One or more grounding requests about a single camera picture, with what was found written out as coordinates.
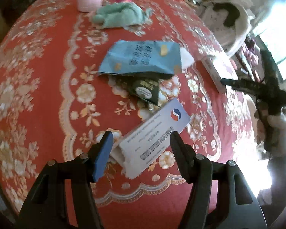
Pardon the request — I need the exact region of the blue snack bag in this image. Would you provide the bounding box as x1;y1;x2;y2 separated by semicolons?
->
98;40;182;79

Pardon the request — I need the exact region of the right gloved hand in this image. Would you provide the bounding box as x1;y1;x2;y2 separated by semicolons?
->
254;101;286;158

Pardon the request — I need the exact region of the white medicine box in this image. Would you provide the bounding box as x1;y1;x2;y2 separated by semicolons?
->
110;98;190;179

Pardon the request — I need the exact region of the green cloth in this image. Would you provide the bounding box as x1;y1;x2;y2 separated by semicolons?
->
90;2;153;29

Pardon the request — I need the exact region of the chair with white coat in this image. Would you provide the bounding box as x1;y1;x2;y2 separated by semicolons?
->
197;0;252;58

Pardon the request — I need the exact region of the dark green sachet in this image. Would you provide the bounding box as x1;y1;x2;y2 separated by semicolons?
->
117;76;160;106

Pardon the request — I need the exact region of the white flat box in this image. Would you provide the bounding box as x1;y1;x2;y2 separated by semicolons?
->
201;53;238;94

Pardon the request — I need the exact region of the red floral tablecloth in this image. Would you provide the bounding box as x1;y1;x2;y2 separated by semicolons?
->
0;0;260;229

